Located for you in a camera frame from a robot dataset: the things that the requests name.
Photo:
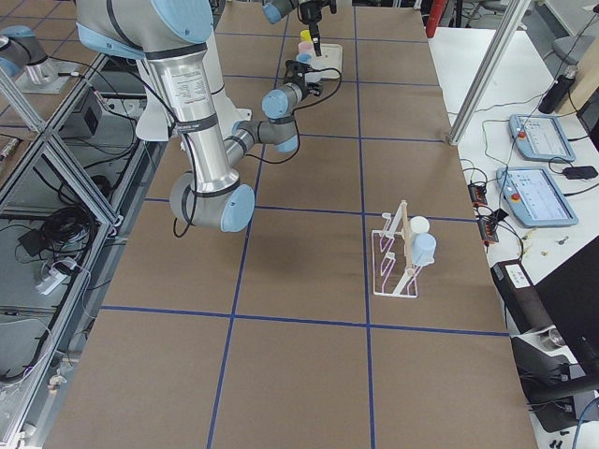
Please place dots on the black monitor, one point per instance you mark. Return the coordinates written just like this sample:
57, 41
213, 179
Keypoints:
570, 296

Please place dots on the yellow plastic cup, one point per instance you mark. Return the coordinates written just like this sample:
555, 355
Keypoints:
305, 36

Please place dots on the grey plastic cup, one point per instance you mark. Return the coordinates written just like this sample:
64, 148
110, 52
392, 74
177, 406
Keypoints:
313, 76

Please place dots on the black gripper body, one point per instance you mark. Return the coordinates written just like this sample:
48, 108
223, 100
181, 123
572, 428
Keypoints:
305, 84
310, 15

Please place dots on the pink plastic cup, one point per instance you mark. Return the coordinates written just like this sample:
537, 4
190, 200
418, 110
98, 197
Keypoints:
306, 47

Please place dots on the brown table mat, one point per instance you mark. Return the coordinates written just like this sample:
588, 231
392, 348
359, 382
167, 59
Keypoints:
272, 337

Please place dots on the white wire cup rack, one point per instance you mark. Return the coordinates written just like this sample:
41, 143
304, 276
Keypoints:
393, 271

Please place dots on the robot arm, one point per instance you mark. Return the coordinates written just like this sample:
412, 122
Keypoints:
172, 38
276, 10

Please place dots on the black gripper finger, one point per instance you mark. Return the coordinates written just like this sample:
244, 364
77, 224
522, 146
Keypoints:
316, 40

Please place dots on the black labelled box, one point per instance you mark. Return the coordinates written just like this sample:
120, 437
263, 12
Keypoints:
525, 311

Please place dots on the light blue plastic cup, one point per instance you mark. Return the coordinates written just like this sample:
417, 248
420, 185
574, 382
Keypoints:
423, 249

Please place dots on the black water bottle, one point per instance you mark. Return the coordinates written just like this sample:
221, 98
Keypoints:
559, 90

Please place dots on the pale cream plastic cup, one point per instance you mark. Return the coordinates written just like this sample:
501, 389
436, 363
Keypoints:
419, 225

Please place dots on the medium blue plastic cup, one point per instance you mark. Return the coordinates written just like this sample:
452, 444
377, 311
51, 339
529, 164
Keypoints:
304, 58

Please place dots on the aluminium frame post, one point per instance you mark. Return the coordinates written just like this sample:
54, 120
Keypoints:
501, 39

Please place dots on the cream serving tray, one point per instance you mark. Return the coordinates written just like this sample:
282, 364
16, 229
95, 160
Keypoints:
331, 61

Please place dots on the blue teach pendant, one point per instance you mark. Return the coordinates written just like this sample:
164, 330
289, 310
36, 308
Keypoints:
540, 138
534, 197

